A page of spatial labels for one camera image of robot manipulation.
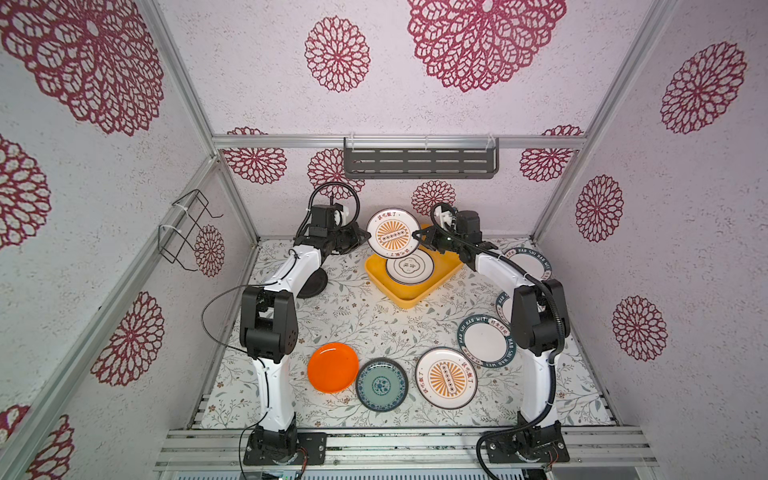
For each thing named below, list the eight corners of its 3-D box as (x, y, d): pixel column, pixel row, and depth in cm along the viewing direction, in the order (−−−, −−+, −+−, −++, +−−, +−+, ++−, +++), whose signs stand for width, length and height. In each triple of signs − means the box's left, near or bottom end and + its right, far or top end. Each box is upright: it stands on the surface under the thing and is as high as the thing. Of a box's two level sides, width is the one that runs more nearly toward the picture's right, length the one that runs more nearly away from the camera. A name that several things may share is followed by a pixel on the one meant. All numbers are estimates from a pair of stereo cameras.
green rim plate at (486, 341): (462, 367, 89) (464, 364, 88) (454, 317, 100) (455, 314, 98) (518, 367, 89) (521, 364, 88) (504, 317, 100) (506, 314, 98)
